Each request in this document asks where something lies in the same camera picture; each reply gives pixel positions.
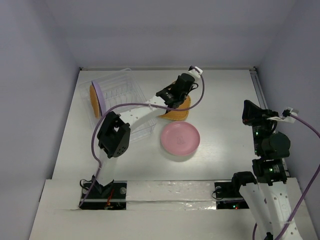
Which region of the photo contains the woven bamboo square plate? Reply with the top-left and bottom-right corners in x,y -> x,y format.
157,110 -> 190,121

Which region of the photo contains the pink round plate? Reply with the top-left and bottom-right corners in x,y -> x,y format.
160,121 -> 201,157

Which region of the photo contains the purple round plate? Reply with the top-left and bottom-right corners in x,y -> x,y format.
90,80 -> 107,117

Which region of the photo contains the orange wooden round plate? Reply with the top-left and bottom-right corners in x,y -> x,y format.
89,85 -> 101,119

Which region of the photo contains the small woven bamboo plate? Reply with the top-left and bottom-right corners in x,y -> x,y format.
170,79 -> 193,109

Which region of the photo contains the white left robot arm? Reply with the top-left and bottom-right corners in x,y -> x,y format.
88,68 -> 203,198

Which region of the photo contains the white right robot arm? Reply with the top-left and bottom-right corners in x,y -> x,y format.
230,100 -> 302,240

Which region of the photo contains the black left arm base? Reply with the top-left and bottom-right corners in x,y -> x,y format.
79,179 -> 127,210

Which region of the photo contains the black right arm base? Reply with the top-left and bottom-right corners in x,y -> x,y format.
211,181 -> 249,210

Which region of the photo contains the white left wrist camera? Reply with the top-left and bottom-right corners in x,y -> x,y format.
187,65 -> 203,80

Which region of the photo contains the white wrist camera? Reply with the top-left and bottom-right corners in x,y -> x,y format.
187,65 -> 203,80
267,107 -> 299,124

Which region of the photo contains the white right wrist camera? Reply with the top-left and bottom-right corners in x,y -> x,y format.
267,107 -> 299,124

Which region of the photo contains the aluminium rail on table edge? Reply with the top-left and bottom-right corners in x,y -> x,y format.
250,70 -> 291,185

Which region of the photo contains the clear wire dish rack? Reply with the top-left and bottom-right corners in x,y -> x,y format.
78,68 -> 147,131

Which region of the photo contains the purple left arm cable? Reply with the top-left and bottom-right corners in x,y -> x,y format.
78,65 -> 206,208

